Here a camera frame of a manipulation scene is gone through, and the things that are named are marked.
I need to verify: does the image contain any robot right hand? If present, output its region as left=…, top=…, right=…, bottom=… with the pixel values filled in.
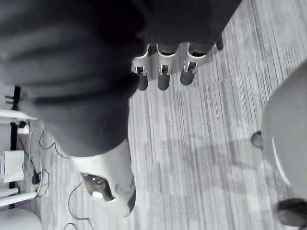
left=0, top=0, right=243, bottom=218

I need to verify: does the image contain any black stand pole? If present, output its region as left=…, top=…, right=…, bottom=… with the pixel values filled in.
left=4, top=85, right=24, bottom=190

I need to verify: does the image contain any white shelf board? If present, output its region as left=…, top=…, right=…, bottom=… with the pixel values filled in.
left=0, top=109, right=38, bottom=121

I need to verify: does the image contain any white power adapter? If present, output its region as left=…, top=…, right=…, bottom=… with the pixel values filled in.
left=18, top=121, right=31, bottom=135

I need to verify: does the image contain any white box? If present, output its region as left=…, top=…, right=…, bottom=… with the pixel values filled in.
left=0, top=150, right=25, bottom=183

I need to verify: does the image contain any grey rounded object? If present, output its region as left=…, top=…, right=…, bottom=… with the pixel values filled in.
left=0, top=207, right=43, bottom=230

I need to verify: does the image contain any silver robot right leg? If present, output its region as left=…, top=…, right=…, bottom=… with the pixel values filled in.
left=251, top=59, right=307, bottom=192

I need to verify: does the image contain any dark robot right foot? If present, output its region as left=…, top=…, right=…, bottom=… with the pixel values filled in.
left=276, top=197, right=307, bottom=228

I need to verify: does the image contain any thin grey cable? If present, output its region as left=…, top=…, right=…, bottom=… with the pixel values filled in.
left=19, top=124, right=93, bottom=230

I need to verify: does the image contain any white tube frame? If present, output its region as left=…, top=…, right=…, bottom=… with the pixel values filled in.
left=0, top=187, right=39, bottom=206

